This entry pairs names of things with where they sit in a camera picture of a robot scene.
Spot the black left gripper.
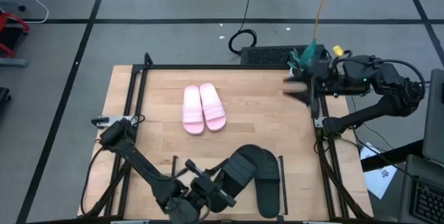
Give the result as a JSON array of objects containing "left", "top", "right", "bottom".
[{"left": 189, "top": 160, "right": 238, "bottom": 214}]

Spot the pink slide sandal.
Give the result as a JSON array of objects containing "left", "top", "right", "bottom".
[
  {"left": 182, "top": 85, "right": 205, "bottom": 136},
  {"left": 199, "top": 83, "right": 228, "bottom": 132}
]

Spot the white paper sheet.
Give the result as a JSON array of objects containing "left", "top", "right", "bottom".
[{"left": 359, "top": 142, "right": 398, "bottom": 200}]

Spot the yellow hanging strap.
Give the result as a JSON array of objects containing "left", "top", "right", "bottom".
[{"left": 313, "top": 0, "right": 334, "bottom": 41}]

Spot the black floor cable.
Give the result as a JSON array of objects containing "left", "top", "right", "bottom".
[{"left": 221, "top": 0, "right": 267, "bottom": 57}]

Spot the grey laptop lid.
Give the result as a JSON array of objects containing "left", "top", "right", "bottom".
[{"left": 421, "top": 67, "right": 444, "bottom": 166}]

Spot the black aluminium station frame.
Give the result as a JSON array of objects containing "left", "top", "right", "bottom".
[{"left": 80, "top": 52, "right": 374, "bottom": 222}]

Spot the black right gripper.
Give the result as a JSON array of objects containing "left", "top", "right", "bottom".
[{"left": 282, "top": 56, "right": 348, "bottom": 107}]

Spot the red-framed cart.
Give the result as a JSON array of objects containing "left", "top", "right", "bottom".
[{"left": 0, "top": 11, "right": 31, "bottom": 58}]

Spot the green plant in white pot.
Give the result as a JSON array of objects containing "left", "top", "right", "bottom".
[{"left": 287, "top": 39, "right": 318, "bottom": 79}]

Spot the black mesh-top box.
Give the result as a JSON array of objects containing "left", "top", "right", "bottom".
[{"left": 240, "top": 44, "right": 327, "bottom": 66}]

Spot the black slide sandal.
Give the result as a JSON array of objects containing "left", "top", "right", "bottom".
[
  {"left": 254, "top": 146, "right": 281, "bottom": 219},
  {"left": 207, "top": 144, "right": 264, "bottom": 214}
]

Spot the grey laptop with keyboard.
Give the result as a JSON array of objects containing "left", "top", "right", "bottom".
[{"left": 398, "top": 154, "right": 444, "bottom": 224}]

